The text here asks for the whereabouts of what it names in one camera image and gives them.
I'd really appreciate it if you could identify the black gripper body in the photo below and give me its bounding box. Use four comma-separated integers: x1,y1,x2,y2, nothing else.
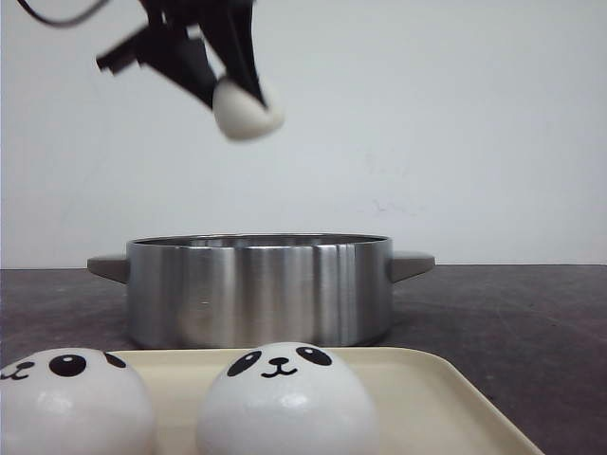
97,1,253,73

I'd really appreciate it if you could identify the panda bun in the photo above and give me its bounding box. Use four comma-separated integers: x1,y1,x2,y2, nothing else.
1,348,156,454
212,78,285,141
195,342,379,454

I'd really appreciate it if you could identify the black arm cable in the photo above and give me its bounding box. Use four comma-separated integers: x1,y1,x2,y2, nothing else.
16,0,108,27

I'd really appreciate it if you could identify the stainless steel pot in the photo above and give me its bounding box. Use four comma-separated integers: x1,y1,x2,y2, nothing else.
87,233,435,349

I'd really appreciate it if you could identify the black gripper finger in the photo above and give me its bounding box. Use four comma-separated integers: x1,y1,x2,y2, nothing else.
141,38,218,109
200,9,267,107

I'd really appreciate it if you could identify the cream plastic tray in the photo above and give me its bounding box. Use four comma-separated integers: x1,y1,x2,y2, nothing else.
115,347,540,454

